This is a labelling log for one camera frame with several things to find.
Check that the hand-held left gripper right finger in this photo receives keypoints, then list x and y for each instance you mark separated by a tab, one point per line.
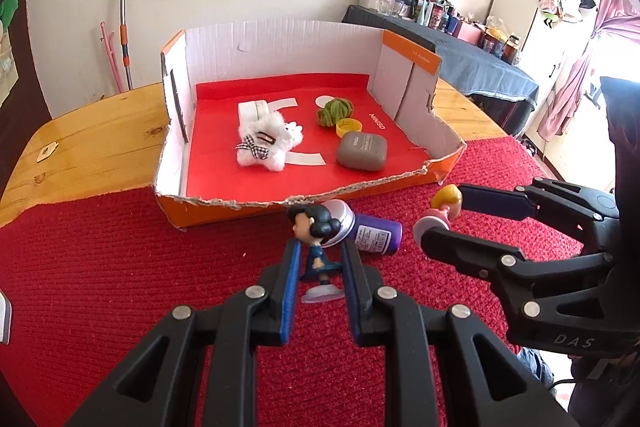
352	297

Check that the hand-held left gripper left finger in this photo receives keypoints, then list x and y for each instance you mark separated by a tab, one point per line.
291	292

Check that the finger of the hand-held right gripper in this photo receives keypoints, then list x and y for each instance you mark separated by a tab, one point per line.
492	202
460	249

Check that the blonde pink figurine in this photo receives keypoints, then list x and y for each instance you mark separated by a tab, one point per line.
447	199

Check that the purple bottle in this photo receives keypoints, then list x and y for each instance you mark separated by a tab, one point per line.
372	232

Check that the dark-haired blue figurine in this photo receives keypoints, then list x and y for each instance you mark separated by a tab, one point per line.
312	227

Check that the grey rounded case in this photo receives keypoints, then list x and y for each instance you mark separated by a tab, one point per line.
360	152

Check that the white plush toy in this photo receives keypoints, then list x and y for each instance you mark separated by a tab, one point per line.
270	149

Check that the yellow bottle cap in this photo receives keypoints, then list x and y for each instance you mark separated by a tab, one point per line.
349	127

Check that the orange cardboard box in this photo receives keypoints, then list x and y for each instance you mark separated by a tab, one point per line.
215	127

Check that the person's right hand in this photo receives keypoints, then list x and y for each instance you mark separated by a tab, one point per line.
617	364

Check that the dark cloth side table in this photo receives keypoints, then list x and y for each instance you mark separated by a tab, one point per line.
465	62

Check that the red woven mat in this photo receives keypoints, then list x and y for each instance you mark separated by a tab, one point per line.
125	282

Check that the green knitted ball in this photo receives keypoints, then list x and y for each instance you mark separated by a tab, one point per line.
332	112

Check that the white wardrobe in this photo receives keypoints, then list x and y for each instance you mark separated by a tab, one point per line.
530	17

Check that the clutter of bottles and jars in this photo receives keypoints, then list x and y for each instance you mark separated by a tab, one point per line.
440	14

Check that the pink curtain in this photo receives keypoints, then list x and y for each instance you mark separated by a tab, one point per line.
610	7

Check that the small wooden tag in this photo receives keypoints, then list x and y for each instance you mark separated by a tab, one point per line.
48	150

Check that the small white device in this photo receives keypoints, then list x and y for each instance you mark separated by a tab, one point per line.
5	317

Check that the pink plastic hanger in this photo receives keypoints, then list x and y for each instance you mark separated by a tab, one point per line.
112	57

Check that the dark brown door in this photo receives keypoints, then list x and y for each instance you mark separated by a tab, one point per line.
20	132

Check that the mop pole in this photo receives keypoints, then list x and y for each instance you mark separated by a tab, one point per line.
125	22

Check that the beige hanging pouch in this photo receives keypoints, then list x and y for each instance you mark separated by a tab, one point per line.
5	67

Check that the green plush item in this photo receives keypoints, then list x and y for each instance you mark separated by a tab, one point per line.
9	9

